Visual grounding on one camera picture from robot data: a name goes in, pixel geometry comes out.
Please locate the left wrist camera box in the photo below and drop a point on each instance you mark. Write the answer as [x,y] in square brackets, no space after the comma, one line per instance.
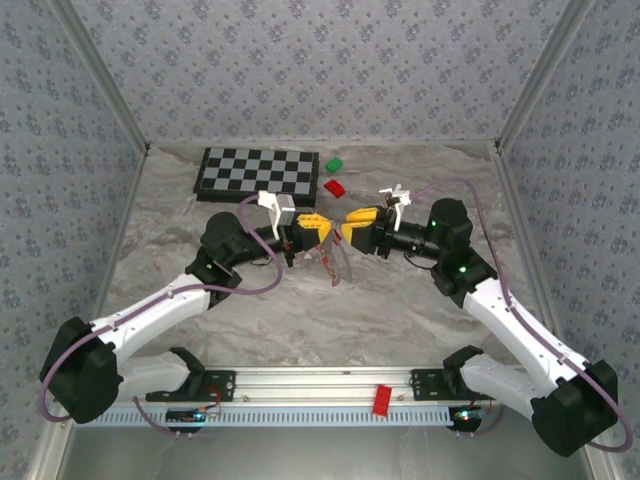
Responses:
[285,207]

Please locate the red flat toy brick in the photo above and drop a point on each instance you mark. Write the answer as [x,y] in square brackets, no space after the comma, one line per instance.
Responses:
[382,400]

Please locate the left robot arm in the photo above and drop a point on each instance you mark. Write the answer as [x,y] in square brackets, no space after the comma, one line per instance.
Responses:
[150,317]

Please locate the black grey chessboard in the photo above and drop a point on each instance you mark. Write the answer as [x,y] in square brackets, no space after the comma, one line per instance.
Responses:
[235,170]

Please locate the left small circuit board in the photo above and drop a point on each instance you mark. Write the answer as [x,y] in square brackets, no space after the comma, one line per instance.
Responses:
[185,416]

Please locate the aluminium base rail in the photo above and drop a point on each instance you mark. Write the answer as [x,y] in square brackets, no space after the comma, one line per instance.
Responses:
[310,382]

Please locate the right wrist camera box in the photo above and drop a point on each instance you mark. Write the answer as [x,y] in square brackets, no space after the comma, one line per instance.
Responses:
[400,197]

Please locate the small circuit board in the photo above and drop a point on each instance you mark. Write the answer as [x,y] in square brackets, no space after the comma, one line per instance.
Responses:
[185,416]
[467,415]

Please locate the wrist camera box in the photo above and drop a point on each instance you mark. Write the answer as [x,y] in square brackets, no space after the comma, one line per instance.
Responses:
[400,197]
[285,207]

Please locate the right small circuit board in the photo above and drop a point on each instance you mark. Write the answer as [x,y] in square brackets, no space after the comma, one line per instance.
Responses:
[467,415]

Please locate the red sloped toy brick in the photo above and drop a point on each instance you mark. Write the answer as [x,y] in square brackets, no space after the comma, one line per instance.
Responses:
[335,188]

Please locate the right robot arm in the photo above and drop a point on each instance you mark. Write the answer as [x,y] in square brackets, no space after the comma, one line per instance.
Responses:
[515,335]

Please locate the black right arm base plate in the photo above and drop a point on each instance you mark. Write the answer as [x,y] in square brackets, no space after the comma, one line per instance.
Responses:
[425,385]

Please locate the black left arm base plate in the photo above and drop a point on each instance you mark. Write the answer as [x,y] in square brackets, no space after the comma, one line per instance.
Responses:
[222,387]

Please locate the aluminium frame post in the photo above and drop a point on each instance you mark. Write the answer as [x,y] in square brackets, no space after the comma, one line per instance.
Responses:
[106,75]
[539,75]

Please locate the green toy brick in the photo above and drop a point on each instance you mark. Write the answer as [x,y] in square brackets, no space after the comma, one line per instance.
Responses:
[334,165]

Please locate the aluminium side rail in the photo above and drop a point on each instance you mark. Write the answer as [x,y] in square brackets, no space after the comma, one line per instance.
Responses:
[130,200]
[515,200]

